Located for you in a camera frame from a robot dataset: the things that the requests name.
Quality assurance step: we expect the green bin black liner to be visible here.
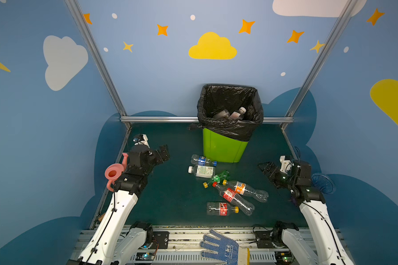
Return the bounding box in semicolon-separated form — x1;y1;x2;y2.
197;84;264;163

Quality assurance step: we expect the aluminium corner post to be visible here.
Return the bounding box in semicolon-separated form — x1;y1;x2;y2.
280;0;359;131

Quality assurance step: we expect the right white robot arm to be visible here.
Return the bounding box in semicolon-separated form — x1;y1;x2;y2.
258;156;354;265

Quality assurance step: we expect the cream label bottle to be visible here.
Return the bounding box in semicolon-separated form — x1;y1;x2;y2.
212;109;230;120

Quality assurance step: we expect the pink label bottle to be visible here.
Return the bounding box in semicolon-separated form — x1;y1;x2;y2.
228;107;247;120

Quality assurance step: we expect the clear blue plastic cup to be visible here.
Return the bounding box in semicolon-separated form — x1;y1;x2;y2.
311;173;336;194

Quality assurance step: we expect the green sprite bottle centre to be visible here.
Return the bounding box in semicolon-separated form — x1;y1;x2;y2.
203;170;230;188

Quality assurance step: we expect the aluminium frame rail back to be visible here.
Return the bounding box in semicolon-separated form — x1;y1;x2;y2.
120;115;295;125

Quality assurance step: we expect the white label tea bottle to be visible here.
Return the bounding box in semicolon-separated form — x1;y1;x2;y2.
188;165;216;178

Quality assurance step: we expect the orange label long bottle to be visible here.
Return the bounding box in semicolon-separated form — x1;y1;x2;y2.
222;180;269;203

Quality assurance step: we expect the clear bottle blue cap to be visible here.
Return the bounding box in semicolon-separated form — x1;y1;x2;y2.
191;154;217;167

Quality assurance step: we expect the pink plastic watering can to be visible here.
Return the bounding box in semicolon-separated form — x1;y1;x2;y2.
105;153;129;192

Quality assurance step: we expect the left aluminium post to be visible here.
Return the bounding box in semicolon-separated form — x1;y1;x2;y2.
65;0;127;118

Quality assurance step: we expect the small bottle yellow cap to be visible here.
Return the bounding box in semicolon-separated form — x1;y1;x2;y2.
207;202;239;216

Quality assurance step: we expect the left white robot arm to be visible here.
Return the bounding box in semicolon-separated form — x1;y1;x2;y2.
67;144;170;265

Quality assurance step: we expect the long bottle red label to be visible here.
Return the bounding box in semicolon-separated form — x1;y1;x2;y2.
212;182;255;216

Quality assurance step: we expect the blue dotted work glove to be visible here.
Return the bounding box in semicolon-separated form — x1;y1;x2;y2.
200;229;250;265

